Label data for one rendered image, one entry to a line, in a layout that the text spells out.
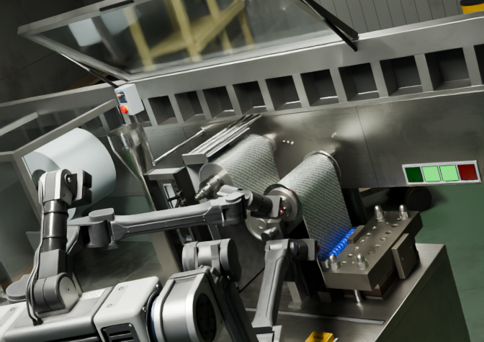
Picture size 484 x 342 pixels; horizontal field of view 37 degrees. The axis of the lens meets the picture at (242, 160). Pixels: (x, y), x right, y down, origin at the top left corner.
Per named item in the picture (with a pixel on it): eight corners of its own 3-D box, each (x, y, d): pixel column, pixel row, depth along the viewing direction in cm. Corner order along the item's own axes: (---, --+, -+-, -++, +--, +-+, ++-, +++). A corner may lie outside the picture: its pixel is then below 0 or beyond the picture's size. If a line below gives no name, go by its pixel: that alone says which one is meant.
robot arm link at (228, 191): (235, 227, 207) (231, 200, 204) (205, 219, 214) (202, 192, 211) (261, 212, 215) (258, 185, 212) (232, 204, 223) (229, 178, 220)
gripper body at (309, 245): (317, 260, 223) (303, 261, 218) (291, 259, 230) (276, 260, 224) (317, 239, 224) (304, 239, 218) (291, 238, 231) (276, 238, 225)
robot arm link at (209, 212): (94, 253, 203) (88, 218, 199) (96, 244, 208) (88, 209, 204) (245, 229, 207) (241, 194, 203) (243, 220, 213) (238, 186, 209)
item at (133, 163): (157, 279, 293) (105, 152, 277) (178, 261, 303) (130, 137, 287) (181, 281, 284) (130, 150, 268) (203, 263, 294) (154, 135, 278)
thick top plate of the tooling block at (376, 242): (328, 288, 229) (322, 271, 227) (382, 226, 257) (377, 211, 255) (372, 291, 219) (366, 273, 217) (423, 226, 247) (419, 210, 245)
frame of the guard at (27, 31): (11, 46, 262) (15, 27, 264) (125, 94, 303) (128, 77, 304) (253, -22, 189) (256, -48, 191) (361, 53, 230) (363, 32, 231)
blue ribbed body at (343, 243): (323, 268, 234) (320, 258, 233) (353, 235, 249) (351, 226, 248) (332, 268, 231) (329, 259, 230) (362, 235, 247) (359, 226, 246)
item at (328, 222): (318, 267, 233) (302, 216, 228) (352, 231, 250) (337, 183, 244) (320, 267, 233) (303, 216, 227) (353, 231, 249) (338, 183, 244)
